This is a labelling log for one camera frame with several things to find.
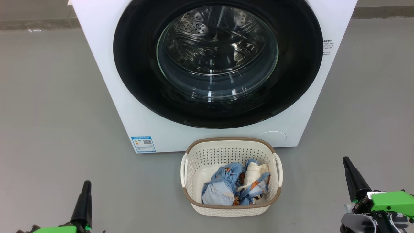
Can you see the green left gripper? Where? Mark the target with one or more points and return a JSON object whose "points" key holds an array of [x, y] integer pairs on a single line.
{"points": [[55, 229]]}

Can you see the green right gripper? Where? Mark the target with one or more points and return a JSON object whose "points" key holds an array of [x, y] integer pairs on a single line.
{"points": [[393, 200]]}

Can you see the light blue patterned garment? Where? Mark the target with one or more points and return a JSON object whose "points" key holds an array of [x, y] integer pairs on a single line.
{"points": [[220, 191]]}

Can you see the black round glass washer door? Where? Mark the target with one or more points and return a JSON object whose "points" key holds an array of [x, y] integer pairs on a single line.
{"points": [[136, 68]]}

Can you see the white front-load washing machine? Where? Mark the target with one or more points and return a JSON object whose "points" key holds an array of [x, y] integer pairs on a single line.
{"points": [[106, 81]]}

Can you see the stainless steel washing machine drum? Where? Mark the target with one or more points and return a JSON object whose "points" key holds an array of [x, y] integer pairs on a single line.
{"points": [[210, 38]]}

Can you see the blue energy label sticker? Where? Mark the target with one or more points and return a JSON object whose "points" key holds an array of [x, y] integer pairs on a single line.
{"points": [[143, 144]]}

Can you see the round drain filter cover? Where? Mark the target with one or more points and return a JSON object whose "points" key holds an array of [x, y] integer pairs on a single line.
{"points": [[272, 136]]}

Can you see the cream perforated laundry basket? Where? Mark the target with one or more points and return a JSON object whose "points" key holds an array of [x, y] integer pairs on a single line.
{"points": [[197, 155]]}

